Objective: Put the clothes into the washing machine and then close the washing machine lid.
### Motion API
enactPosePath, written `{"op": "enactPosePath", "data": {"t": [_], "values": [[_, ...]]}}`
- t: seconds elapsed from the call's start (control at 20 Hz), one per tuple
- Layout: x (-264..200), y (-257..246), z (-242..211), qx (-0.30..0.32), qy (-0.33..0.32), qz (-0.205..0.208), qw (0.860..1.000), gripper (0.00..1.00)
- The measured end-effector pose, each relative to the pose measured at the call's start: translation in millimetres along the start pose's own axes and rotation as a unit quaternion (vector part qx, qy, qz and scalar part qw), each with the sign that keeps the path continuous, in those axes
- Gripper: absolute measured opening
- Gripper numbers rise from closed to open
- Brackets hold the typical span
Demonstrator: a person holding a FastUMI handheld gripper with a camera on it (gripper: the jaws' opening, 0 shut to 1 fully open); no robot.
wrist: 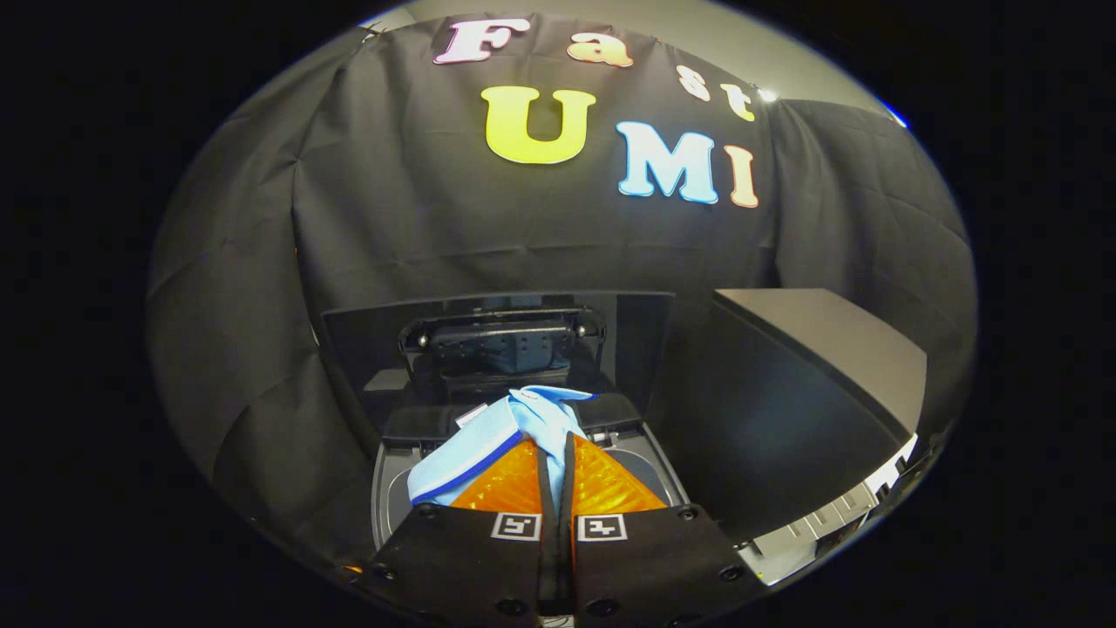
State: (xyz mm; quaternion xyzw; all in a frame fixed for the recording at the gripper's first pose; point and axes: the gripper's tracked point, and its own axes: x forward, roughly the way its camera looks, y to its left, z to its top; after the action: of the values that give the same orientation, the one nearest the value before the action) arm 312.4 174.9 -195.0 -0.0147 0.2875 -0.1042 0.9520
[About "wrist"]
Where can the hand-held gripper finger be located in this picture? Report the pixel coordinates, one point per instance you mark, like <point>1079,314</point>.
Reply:
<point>547,501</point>
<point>568,501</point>

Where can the light blue polo shirt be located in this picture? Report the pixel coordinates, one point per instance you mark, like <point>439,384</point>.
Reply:
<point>488,445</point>

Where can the dark cabinet with beige panels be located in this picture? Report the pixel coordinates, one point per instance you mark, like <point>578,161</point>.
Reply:
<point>811,349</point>

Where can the black backdrop cloth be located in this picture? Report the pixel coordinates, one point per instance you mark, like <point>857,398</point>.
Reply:
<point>418,227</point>

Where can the small ceiling light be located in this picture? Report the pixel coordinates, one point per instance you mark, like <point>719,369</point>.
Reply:
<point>767,94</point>

